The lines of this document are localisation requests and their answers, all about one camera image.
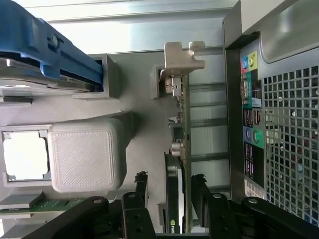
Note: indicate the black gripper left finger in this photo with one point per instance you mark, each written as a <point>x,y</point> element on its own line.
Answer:
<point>134,219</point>

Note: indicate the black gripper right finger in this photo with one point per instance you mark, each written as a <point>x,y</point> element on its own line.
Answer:
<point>219,219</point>

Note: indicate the green RAM stick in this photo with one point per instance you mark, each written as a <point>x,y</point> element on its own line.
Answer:
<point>49,205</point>

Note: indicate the open black PC case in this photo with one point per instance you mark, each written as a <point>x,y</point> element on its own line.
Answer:
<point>286,112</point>

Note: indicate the silver CPU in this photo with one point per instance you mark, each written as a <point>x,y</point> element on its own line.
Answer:
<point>25,154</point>

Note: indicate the hard disk in blue carrier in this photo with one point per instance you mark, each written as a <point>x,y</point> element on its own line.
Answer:
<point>62,57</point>

